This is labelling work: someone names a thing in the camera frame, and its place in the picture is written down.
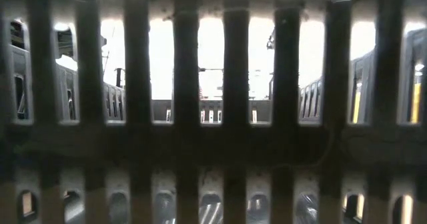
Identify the grey slotted plastic basket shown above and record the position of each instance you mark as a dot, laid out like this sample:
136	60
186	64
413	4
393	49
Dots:
213	140

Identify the black overhead camera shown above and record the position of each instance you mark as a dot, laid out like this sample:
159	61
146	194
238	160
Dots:
271	43

